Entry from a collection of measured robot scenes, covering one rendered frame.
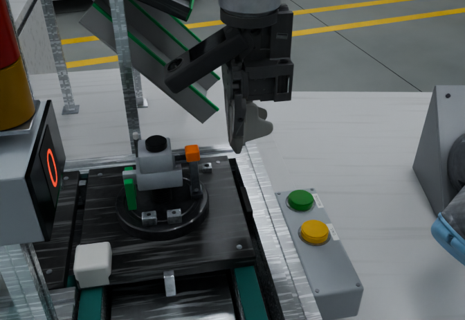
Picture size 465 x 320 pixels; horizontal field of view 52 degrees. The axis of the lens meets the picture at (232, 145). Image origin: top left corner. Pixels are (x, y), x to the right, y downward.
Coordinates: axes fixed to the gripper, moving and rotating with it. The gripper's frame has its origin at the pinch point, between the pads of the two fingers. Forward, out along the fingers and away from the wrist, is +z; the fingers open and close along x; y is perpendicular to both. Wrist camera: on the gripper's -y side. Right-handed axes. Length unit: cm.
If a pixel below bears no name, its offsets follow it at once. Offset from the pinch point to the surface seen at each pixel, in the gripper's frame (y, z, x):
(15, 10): -60, 21, 132
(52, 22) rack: -32, -2, 51
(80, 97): -30, 21, 59
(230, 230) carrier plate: -1.5, 10.4, -6.7
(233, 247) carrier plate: -1.6, 10.4, -9.9
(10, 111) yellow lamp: -21.2, -20.2, -21.2
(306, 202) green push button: 11.1, 10.2, -2.8
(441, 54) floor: 201, 107, 244
